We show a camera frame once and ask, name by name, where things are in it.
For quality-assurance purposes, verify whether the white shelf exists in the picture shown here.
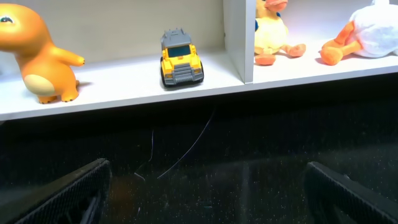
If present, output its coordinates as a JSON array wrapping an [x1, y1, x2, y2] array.
[[0, 0, 398, 121]]

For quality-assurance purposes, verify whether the orange rubber dinosaur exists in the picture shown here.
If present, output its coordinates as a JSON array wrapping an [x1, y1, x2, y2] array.
[[0, 2, 86, 105]]

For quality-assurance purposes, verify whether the white plush duck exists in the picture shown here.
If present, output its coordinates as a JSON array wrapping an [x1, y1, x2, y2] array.
[[320, 0, 398, 67]]

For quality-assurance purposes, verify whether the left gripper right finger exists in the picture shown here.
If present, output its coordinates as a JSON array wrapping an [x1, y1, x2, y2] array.
[[304, 161, 398, 224]]

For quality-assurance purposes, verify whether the yellow plush duck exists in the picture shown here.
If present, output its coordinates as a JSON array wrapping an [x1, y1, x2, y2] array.
[[254, 0, 307, 67]]

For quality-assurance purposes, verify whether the grey and yellow toy truck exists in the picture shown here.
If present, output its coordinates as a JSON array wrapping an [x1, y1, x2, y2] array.
[[159, 27, 205, 88]]

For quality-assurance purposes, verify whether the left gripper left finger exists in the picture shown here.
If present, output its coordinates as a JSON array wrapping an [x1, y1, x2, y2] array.
[[0, 157, 113, 224]]

